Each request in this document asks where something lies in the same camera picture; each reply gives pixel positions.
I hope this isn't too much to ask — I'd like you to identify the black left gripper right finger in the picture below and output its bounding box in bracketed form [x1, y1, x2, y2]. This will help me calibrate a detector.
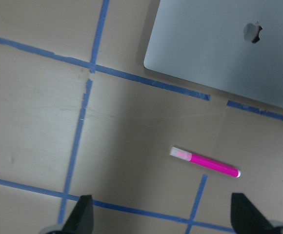
[230, 193, 283, 234]

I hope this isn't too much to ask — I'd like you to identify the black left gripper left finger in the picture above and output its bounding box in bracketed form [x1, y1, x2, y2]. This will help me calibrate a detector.
[61, 195, 94, 234]

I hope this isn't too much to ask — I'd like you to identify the pink marker pen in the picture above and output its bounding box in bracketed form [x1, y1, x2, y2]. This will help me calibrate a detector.
[170, 146, 241, 178]

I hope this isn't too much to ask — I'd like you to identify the silver closed laptop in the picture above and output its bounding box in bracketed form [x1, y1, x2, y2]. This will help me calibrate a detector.
[143, 0, 283, 108]

